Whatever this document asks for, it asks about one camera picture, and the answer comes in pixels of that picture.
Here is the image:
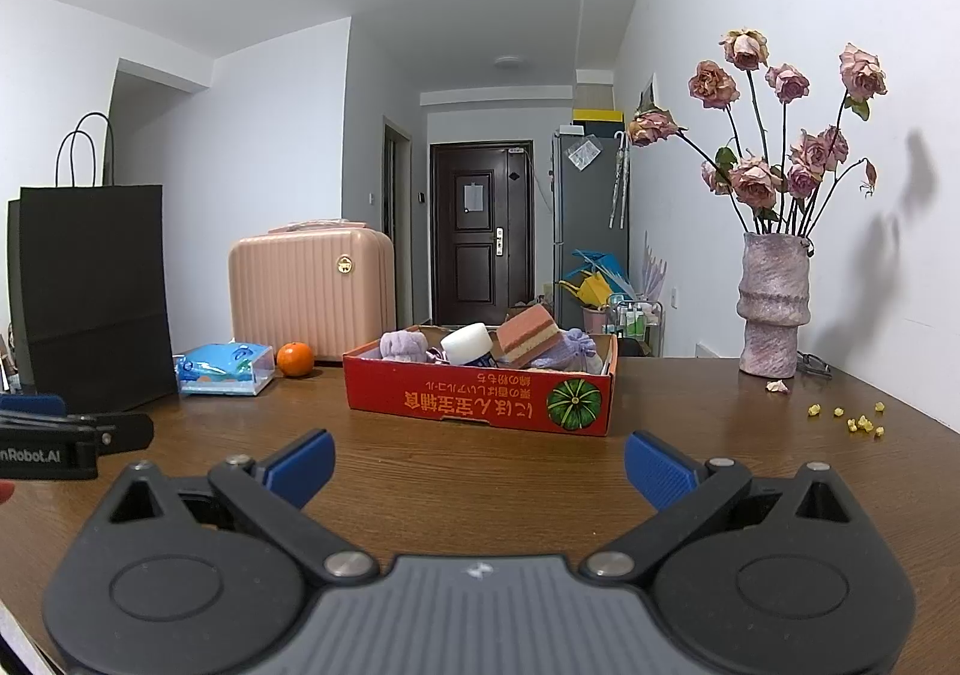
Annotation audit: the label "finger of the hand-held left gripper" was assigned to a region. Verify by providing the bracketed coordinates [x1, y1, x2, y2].
[0, 392, 68, 416]
[0, 411, 156, 457]

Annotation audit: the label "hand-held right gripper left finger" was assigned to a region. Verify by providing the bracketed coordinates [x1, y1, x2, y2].
[94, 429, 381, 586]

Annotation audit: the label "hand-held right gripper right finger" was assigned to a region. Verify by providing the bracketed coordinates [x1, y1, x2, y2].
[580, 429, 871, 586]

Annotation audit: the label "lavender mesh pouch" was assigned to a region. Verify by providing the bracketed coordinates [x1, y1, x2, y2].
[534, 328, 599, 372]

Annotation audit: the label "cardboard box with orange edges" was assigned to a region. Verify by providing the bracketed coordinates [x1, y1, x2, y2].
[343, 325, 620, 437]

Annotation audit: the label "pink yellow layered sponge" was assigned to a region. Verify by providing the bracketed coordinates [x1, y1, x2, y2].
[495, 304, 563, 370]

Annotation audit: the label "orange fruit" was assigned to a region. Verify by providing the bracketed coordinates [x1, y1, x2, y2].
[276, 341, 316, 377]

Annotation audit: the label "blue tissue pack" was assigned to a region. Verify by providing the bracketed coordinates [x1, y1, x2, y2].
[175, 341, 277, 397]

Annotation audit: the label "black paper bag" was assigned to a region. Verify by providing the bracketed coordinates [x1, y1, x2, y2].
[7, 112, 179, 413]

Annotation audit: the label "metal cart with bottles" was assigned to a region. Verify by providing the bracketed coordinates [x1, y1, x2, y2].
[606, 296, 662, 355]

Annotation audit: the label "pink ribbed suitcase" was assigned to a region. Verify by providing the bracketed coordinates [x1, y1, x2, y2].
[227, 219, 397, 365]

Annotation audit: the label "mottled pink ceramic vase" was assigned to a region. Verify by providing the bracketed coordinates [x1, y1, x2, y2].
[736, 232, 815, 378]

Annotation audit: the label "scattered yellow petal bits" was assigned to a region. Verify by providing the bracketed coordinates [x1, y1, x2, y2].
[805, 401, 887, 437]

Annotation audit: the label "dark side room door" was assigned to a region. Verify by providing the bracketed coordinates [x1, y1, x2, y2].
[382, 118, 413, 327]

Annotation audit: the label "dark brown entrance door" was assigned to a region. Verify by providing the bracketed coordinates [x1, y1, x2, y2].
[430, 141, 535, 327]

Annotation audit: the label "grey refrigerator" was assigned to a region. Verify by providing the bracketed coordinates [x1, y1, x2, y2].
[553, 129, 631, 316]

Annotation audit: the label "hanging clear umbrella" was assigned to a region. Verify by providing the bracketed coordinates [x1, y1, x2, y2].
[611, 131, 632, 230]

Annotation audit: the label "bunch of dried pink roses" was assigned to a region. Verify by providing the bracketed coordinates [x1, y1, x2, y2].
[626, 28, 890, 237]

